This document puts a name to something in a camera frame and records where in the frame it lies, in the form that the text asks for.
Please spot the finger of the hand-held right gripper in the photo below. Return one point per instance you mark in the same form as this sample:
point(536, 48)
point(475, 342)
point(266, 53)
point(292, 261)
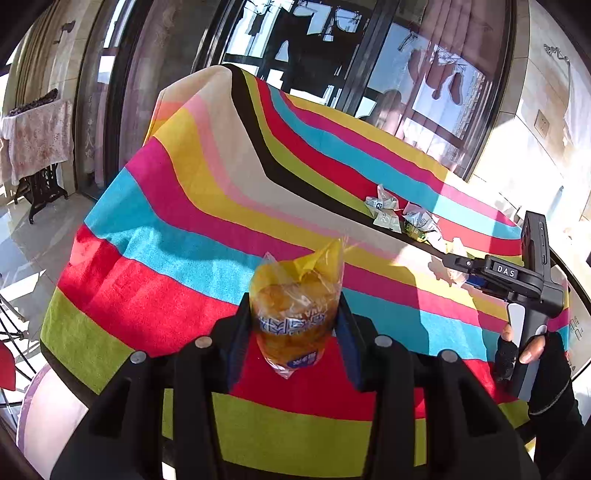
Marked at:
point(464, 264)

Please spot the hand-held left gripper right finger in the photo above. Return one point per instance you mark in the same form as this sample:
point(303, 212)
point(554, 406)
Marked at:
point(348, 341)

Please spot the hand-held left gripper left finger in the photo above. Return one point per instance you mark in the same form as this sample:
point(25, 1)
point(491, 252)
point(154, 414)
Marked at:
point(240, 332)

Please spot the clear rice cracker packet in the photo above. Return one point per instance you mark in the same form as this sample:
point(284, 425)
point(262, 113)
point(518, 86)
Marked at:
point(457, 276)

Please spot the white green snack packet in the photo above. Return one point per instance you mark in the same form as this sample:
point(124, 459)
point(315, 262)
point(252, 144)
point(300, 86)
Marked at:
point(435, 236)

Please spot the small green snack packet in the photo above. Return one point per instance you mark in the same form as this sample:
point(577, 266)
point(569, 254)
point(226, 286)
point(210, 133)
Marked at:
point(415, 234)

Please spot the white printed packet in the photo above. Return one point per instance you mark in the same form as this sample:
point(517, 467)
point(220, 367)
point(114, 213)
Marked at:
point(418, 217)

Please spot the large yellow bread packet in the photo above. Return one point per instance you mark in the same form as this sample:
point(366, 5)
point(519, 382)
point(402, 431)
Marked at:
point(295, 295)

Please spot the clear twisted snack packet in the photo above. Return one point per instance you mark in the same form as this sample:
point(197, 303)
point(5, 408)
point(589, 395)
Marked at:
point(383, 198)

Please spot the person's right forearm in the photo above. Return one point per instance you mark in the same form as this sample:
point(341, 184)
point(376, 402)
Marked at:
point(558, 438)

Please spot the person's right hand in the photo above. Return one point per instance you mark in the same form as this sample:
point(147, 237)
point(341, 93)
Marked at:
point(554, 369)

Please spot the striped colourful table cloth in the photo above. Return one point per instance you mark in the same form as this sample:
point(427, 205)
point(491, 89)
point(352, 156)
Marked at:
point(184, 221)

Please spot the pink round stool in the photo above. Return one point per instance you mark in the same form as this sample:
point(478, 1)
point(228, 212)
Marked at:
point(46, 415)

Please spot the red cloth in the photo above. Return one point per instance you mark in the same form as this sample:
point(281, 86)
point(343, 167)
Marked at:
point(5, 369)

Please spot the black iron table stand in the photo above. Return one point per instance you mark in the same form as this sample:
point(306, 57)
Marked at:
point(41, 184)

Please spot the dark cloth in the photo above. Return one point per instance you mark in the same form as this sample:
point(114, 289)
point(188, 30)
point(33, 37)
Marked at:
point(32, 100)

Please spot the beige curtain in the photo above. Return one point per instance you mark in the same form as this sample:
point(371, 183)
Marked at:
point(32, 60)

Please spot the wall socket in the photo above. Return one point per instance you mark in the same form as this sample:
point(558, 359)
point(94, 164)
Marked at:
point(542, 124)

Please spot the dark window frame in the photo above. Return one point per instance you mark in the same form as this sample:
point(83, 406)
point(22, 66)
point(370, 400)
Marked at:
point(360, 69)

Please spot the wall hook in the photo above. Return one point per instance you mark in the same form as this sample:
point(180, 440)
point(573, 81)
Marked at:
point(64, 30)

